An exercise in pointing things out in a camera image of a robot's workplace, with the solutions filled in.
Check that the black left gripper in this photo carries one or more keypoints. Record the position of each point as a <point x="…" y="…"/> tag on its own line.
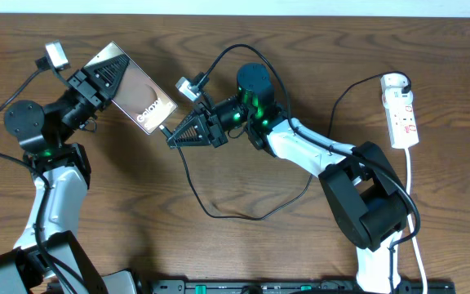
<point x="88" y="76"/>

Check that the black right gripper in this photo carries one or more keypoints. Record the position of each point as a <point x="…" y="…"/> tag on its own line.
<point x="215" y="132"/>

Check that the Samsung Galaxy smartphone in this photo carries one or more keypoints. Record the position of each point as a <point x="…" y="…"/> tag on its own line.
<point x="138" y="96"/>

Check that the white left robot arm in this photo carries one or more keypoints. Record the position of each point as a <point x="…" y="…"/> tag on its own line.
<point x="48" y="247"/>

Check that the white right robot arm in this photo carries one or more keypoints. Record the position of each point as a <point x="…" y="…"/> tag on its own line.
<point x="370" y="205"/>

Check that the white power strip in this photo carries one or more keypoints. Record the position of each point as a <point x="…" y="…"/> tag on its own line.
<point x="402" y="127"/>

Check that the white USB wall charger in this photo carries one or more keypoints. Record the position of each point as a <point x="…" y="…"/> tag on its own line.
<point x="396" y="80"/>

